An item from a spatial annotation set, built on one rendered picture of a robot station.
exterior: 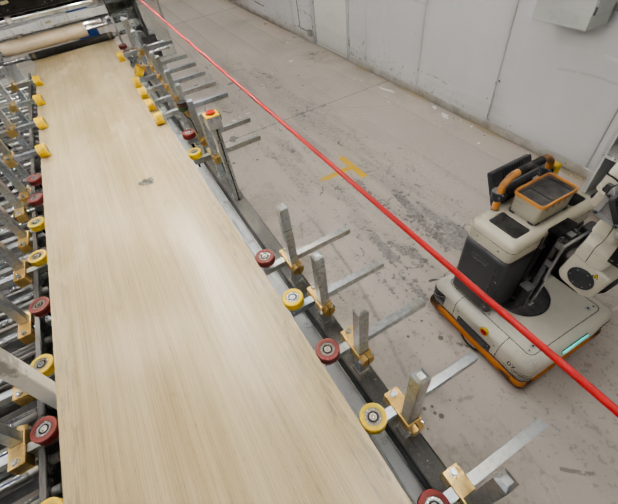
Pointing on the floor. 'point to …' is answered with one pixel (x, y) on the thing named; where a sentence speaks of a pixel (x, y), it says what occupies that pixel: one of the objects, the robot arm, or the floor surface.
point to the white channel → (13, 370)
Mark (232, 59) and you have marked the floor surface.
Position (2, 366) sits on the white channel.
